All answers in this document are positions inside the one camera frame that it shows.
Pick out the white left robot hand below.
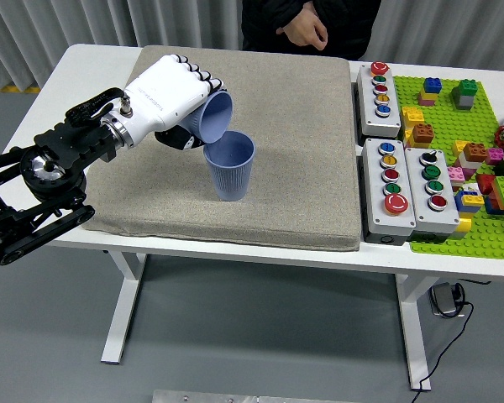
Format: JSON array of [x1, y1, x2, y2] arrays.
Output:
[[121, 54, 228, 151]]

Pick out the person's hand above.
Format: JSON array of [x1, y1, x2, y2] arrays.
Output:
[[276, 3, 329, 50]]

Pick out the blue ribbed plastic cup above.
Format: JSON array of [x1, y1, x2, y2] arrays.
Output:
[[180, 90, 235, 146], [203, 129, 256, 202]]

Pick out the person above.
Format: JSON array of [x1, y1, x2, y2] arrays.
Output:
[[239, 0, 383, 60]]

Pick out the grey five-button control box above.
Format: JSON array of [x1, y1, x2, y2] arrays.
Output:
[[355, 61, 403, 139], [360, 137, 417, 246]]

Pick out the grey pleated curtain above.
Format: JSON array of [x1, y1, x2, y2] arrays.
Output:
[[0, 0, 504, 96]]

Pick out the grey-brown fabric mat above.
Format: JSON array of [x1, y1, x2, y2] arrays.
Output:
[[81, 44, 361, 253]]

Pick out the yellow floor tape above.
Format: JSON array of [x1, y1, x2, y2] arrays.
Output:
[[0, 82, 41, 94]]

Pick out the orange toy brick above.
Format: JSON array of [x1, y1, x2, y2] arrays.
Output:
[[411, 123, 435, 147]]

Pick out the green studded baseplate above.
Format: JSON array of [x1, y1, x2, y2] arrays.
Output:
[[392, 75, 504, 262]]

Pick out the brown toy brick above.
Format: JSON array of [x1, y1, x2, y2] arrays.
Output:
[[462, 142, 488, 163]]

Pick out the white table leg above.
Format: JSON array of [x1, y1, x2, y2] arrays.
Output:
[[100, 251, 148, 364], [394, 272, 440, 391]]

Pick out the blue and yellow toy brick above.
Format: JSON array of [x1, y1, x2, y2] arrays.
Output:
[[454, 191, 485, 213]]

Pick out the red toy brick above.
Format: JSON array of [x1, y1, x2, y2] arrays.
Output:
[[476, 174, 496, 195]]

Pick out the grey power adapter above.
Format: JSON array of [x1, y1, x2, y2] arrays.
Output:
[[428, 281, 465, 318]]

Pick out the grey box with selector switch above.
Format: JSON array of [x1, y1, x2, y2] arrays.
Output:
[[403, 146, 461, 243]]

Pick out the black power cable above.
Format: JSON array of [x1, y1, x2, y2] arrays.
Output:
[[415, 300, 475, 394]]

